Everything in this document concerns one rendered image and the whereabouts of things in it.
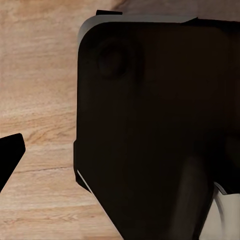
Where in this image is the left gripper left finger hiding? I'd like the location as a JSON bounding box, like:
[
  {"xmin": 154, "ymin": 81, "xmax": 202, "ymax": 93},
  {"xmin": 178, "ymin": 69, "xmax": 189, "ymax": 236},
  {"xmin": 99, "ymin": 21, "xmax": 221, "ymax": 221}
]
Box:
[{"xmin": 0, "ymin": 133, "xmax": 26, "ymax": 192}]

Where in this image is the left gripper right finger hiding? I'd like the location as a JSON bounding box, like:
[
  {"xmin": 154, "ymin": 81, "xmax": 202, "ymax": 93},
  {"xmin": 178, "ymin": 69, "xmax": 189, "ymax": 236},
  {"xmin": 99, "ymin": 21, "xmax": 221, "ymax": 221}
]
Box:
[{"xmin": 224, "ymin": 133, "xmax": 240, "ymax": 172}]

